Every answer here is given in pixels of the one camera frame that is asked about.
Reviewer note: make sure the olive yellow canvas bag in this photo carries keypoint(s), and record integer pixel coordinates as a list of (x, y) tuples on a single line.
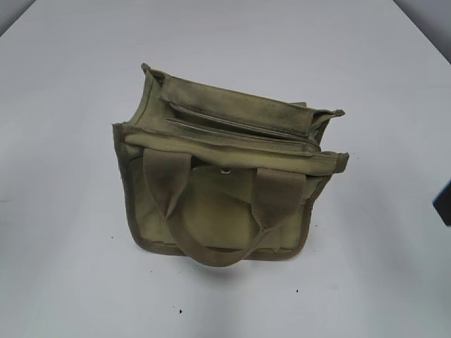
[(221, 176)]

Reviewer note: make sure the dark object at edge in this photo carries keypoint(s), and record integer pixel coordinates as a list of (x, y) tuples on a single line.
[(442, 204)]

